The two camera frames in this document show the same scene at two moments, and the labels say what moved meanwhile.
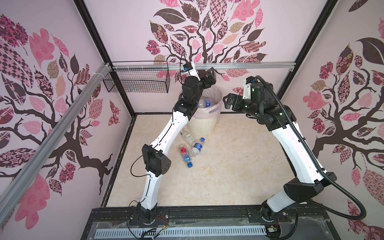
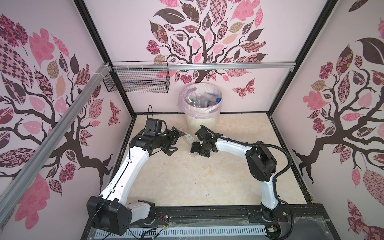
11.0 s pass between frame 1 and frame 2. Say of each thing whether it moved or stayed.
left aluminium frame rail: stayed
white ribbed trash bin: stayed
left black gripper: moved
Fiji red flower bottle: moved
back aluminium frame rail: stayed
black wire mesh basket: stayed
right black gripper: moved
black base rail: stayed
